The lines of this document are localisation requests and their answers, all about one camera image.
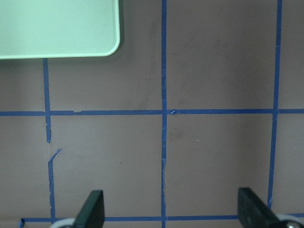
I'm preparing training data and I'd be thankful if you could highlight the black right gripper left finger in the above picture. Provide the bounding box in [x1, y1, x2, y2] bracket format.
[74, 190, 105, 228]

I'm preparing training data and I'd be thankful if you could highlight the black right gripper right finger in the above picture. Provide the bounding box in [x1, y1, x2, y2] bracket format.
[237, 187, 283, 228]

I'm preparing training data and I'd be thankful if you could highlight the light green plastic tray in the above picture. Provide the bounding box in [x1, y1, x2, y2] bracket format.
[0, 0, 120, 59]

